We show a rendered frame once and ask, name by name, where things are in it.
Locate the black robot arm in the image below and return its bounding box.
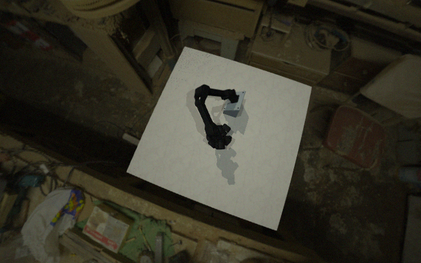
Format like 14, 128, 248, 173
194, 85, 240, 149

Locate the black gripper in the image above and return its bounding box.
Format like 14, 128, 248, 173
208, 124, 231, 148

